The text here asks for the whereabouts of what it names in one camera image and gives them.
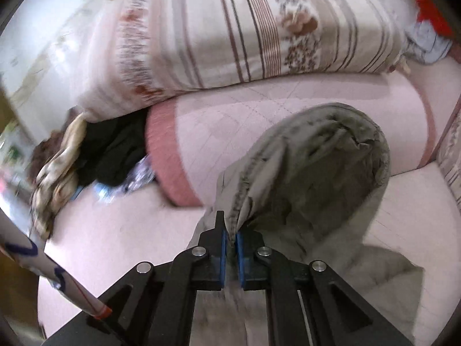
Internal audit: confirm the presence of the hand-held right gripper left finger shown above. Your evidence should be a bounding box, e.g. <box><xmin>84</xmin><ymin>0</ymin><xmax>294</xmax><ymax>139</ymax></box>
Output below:
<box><xmin>88</xmin><ymin>211</ymin><xmax>227</xmax><ymax>346</ymax></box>

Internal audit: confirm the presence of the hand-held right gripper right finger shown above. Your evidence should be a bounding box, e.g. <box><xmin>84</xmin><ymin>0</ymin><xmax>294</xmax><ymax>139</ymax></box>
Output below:
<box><xmin>235</xmin><ymin>231</ymin><xmax>411</xmax><ymax>346</ymax></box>

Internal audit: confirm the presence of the grey garment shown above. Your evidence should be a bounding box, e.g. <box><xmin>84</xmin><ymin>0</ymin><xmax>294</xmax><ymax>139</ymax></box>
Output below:
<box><xmin>189</xmin><ymin>103</ymin><xmax>426</xmax><ymax>346</ymax></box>

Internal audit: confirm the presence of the beige patterned cloth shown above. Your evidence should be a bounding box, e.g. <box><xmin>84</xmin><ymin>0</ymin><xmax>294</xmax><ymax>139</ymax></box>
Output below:
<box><xmin>29</xmin><ymin>113</ymin><xmax>89</xmax><ymax>240</ymax></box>

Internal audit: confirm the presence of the pink bed sheet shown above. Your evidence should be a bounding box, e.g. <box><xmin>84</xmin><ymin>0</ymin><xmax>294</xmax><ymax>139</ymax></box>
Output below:
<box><xmin>36</xmin><ymin>54</ymin><xmax>461</xmax><ymax>346</ymax></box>

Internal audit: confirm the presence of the brown fuzzy cloth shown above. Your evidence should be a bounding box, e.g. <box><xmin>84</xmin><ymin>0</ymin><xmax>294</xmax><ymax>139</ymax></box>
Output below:
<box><xmin>28</xmin><ymin>133</ymin><xmax>69</xmax><ymax>181</ymax></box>

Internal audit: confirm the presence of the black cloth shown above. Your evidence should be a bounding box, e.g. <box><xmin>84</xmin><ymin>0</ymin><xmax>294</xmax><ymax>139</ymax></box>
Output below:
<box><xmin>77</xmin><ymin>110</ymin><xmax>155</xmax><ymax>188</ymax></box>

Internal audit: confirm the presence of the pink folded blanket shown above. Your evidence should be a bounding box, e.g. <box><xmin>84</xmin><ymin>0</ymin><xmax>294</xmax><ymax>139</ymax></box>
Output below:
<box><xmin>144</xmin><ymin>74</ymin><xmax>438</xmax><ymax>208</ymax></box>

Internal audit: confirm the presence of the striped floral quilt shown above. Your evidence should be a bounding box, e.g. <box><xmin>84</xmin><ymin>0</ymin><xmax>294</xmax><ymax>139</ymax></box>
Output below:
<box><xmin>72</xmin><ymin>0</ymin><xmax>411</xmax><ymax>123</ymax></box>

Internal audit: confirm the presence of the floral patterned pillow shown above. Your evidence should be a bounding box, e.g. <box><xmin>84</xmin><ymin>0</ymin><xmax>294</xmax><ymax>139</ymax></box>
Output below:
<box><xmin>435</xmin><ymin>108</ymin><xmax>461</xmax><ymax>214</ymax></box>

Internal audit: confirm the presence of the light blue striped cloth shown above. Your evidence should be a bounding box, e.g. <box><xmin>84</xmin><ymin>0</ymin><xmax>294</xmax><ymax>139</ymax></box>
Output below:
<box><xmin>403</xmin><ymin>22</ymin><xmax>453</xmax><ymax>66</ymax></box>

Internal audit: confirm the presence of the red cloth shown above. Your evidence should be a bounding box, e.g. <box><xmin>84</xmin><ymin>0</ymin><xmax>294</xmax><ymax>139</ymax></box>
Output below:
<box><xmin>415</xmin><ymin>0</ymin><xmax>453</xmax><ymax>39</ymax></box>

